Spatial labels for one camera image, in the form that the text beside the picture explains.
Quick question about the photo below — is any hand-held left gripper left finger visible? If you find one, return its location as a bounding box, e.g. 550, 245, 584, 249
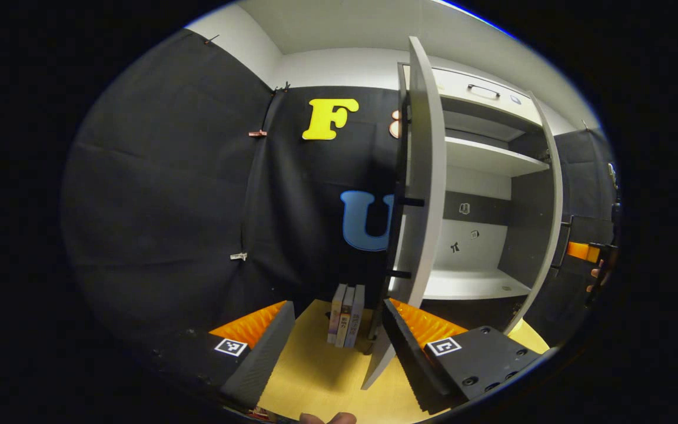
157, 300, 296, 410

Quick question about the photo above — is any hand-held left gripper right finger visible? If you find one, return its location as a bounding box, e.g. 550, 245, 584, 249
381, 299, 546, 415

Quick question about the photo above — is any white cabinet door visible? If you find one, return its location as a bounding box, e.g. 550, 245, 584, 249
361, 37, 447, 390
504, 91, 564, 336

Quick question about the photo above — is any white and grey cabinet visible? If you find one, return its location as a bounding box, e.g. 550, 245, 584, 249
398, 62, 557, 330

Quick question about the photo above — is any white cabinet drawer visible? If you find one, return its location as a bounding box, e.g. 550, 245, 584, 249
404, 65, 546, 127

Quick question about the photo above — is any black backdrop cloth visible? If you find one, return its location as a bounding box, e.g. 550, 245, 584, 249
542, 128, 621, 345
62, 28, 410, 354

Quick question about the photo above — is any upright book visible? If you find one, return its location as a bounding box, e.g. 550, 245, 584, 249
335, 286, 355, 348
344, 284, 366, 349
327, 284, 348, 345

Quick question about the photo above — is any black right door handle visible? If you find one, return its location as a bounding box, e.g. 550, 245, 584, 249
551, 215, 575, 277

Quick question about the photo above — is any black door handle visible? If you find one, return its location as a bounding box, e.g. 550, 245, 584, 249
383, 183, 426, 280
551, 215, 575, 277

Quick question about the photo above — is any black left door handle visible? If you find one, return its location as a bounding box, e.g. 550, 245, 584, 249
383, 183, 426, 280

